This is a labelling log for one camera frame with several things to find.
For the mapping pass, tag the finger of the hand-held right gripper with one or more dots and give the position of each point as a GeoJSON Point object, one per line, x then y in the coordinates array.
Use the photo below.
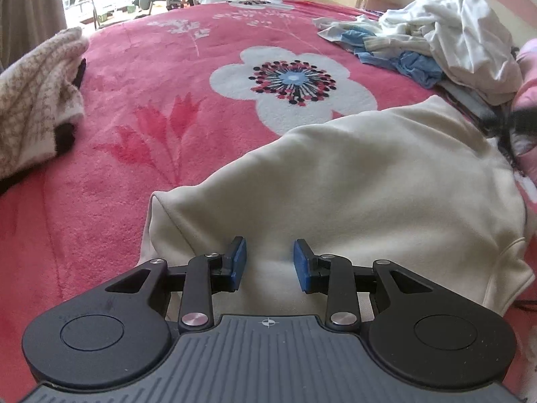
{"type": "Point", "coordinates": [520, 119]}

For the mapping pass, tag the blue garment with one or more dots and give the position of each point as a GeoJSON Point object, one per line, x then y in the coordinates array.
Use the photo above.
{"type": "Point", "coordinates": [415, 67]}

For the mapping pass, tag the white clothes heap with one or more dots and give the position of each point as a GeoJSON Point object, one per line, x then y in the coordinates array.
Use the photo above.
{"type": "Point", "coordinates": [461, 29]}

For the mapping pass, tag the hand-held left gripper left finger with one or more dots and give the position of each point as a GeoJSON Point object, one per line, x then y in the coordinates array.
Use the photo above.
{"type": "Point", "coordinates": [238, 262]}

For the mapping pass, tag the beige checked knit sweater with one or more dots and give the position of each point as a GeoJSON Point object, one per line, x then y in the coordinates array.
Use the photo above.
{"type": "Point", "coordinates": [33, 100]}

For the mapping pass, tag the pink floral blanket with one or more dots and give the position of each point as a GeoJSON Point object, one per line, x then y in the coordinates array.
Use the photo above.
{"type": "Point", "coordinates": [147, 92]}

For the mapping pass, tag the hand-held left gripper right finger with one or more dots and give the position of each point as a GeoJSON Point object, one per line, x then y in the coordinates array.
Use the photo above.
{"type": "Point", "coordinates": [302, 264]}

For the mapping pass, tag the beige jacket with black trim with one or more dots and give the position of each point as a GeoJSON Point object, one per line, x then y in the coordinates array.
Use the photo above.
{"type": "Point", "coordinates": [335, 176]}

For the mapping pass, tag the brown curtain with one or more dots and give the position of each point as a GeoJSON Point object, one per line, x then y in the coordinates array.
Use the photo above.
{"type": "Point", "coordinates": [29, 0]}

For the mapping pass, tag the pink quilt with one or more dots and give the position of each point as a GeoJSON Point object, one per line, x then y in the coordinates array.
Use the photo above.
{"type": "Point", "coordinates": [528, 88]}

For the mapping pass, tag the cream ribbed cuff garment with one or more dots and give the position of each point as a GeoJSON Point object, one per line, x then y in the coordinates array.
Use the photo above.
{"type": "Point", "coordinates": [386, 44]}

